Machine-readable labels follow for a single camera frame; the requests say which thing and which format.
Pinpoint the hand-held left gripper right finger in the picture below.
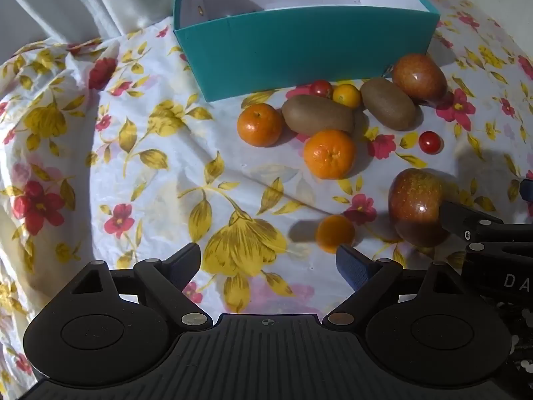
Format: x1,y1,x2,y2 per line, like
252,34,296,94
325,245,464,328

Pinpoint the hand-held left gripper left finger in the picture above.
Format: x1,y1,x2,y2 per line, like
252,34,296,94
72,242,211,329

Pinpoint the red apple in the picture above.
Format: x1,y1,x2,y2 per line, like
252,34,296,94
392,53,448,103
388,168,452,247

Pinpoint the mandarin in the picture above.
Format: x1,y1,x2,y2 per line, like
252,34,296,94
303,129,357,179
237,103,285,148

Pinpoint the teal cardboard box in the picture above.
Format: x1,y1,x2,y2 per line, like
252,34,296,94
173,0,441,103

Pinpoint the orange cherry tomato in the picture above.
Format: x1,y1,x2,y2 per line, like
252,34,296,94
315,215,356,255

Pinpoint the floral tablecloth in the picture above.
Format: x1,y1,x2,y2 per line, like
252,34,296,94
0,0,533,400

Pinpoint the red cherry tomato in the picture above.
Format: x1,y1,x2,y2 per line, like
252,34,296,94
418,131,442,155
310,80,334,100

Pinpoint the brown kiwi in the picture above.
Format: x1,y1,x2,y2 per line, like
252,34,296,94
282,95,355,136
360,78,418,131

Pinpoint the yellow cherry tomato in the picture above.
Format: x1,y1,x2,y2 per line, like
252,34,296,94
332,84,361,109

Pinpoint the white curtain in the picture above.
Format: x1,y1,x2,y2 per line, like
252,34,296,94
0,0,196,63

